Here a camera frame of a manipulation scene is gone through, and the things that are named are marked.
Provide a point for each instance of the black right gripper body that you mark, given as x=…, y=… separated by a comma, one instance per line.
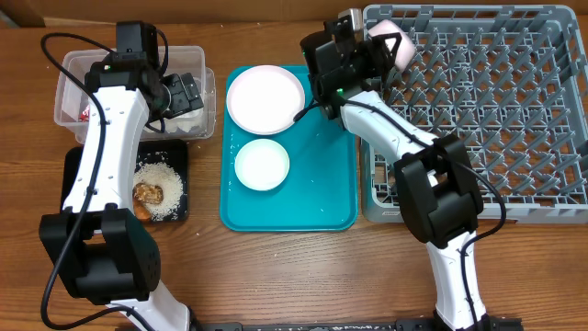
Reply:
x=367, y=59

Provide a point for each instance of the grey plastic dish rack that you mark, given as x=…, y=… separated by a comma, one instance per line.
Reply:
x=511, y=83

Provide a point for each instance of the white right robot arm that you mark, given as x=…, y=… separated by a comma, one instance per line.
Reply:
x=437, y=190

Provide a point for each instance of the black rail at table edge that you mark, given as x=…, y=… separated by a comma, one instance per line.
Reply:
x=411, y=324

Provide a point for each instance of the white paper napkin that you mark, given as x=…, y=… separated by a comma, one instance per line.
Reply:
x=191, y=123

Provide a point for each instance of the brown food scraps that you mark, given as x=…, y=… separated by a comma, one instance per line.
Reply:
x=148, y=193

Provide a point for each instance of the teal plastic tray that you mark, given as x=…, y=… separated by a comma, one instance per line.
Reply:
x=320, y=192

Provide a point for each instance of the white rice pile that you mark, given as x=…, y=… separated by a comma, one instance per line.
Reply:
x=155, y=168

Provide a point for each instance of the orange carrot piece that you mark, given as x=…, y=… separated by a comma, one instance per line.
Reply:
x=141, y=212

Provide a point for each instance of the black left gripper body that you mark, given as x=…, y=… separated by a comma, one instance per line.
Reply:
x=183, y=98

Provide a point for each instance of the clear plastic waste bin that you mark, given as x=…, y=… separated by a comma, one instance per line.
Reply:
x=70, y=101

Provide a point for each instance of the pink bowl with rice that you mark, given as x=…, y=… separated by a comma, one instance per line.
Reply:
x=401, y=48

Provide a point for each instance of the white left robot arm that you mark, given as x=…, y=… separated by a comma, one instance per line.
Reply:
x=99, y=249

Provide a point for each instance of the black food waste tray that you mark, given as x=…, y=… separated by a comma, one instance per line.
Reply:
x=177, y=150

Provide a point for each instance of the white bowl with food scraps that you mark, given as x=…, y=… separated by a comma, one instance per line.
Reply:
x=262, y=164

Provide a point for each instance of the red snack wrapper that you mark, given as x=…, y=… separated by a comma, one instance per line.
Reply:
x=84, y=115

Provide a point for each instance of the pink round plate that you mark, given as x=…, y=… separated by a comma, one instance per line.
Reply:
x=264, y=99

